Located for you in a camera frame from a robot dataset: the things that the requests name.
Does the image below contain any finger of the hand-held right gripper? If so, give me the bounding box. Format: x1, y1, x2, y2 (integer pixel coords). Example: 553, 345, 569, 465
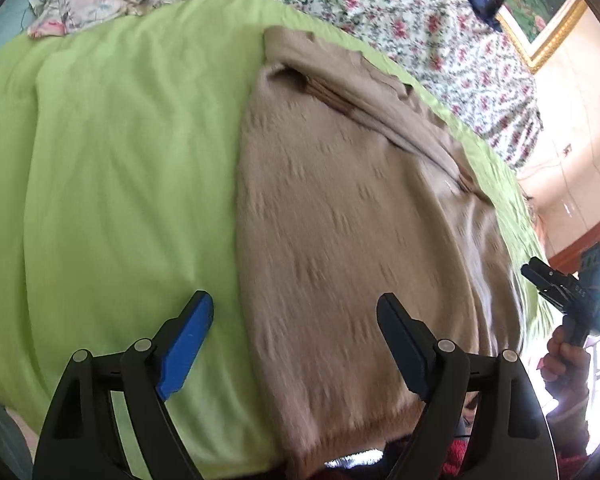
520, 257, 565, 306

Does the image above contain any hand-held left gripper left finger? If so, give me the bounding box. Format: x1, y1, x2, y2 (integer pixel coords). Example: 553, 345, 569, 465
32, 290, 215, 480

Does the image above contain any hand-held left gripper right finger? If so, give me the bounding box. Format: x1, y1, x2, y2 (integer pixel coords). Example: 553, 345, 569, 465
376, 293, 557, 480

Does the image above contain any beige knit sweater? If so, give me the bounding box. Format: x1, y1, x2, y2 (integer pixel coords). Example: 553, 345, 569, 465
234, 25, 527, 480

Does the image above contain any person's right hand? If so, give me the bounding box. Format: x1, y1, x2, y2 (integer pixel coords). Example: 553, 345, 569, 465
539, 326, 593, 403

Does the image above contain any person's red clothing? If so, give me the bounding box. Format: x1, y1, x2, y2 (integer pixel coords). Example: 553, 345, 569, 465
325, 385, 593, 480

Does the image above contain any green bed sheet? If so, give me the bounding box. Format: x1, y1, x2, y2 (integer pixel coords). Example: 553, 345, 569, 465
0, 0, 556, 480

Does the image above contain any gold framed painting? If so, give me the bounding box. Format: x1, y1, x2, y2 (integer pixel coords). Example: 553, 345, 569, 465
495, 0, 588, 75

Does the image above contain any floral quilt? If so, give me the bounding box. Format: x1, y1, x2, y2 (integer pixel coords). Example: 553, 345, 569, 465
240, 0, 543, 171

